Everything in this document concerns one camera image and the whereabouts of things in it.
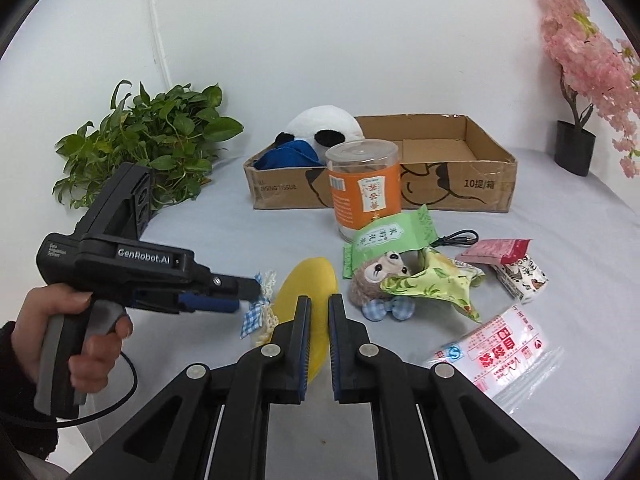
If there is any brown cardboard box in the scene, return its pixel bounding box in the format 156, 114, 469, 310
243, 114, 519, 212

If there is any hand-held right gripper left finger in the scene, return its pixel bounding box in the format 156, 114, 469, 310
65, 296, 313, 480

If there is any orange label clear jar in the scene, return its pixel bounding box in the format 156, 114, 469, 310
325, 141, 403, 243

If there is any small cow-print carton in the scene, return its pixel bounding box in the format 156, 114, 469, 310
492, 255, 549, 305

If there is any pink artificial blossom tree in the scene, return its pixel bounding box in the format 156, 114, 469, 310
530, 0, 640, 178

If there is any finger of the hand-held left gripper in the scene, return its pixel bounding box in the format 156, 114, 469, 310
175, 292, 242, 315
192, 266, 263, 302

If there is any black plant pot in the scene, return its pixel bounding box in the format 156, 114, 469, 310
554, 120, 597, 177

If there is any small blue checkered bow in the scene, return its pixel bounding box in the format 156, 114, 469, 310
348, 251, 416, 322

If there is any yellow plush toy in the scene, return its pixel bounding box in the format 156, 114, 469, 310
260, 256, 341, 386

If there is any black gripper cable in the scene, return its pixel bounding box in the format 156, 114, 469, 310
0, 352, 140, 428

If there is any light green leaf-print packet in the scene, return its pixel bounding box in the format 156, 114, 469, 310
380, 246, 487, 324

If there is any panda plush toy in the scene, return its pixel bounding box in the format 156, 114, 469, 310
274, 105, 364, 158

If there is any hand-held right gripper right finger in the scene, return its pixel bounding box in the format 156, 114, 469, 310
327, 294, 581, 480

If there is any green tea packet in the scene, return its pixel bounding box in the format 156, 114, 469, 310
342, 205, 438, 279

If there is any white wall conduit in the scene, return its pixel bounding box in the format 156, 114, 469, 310
145, 0, 173, 91

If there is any blue cloth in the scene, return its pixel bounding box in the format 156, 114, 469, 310
252, 141, 326, 170

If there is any black charging cable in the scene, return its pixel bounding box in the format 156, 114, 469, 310
431, 230, 478, 250

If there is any person's left forearm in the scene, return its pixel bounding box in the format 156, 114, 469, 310
0, 321, 36, 431

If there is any blue gingham lace bow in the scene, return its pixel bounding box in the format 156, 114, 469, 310
239, 270, 278, 346

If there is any pink packet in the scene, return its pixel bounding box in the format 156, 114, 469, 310
455, 238, 533, 266

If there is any clear red-print plastic bag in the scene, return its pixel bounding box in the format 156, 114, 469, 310
422, 304, 563, 416

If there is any green leafy potted plant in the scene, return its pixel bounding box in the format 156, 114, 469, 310
52, 79, 246, 211

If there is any person's left hand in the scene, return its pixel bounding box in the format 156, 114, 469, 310
17, 286, 135, 392

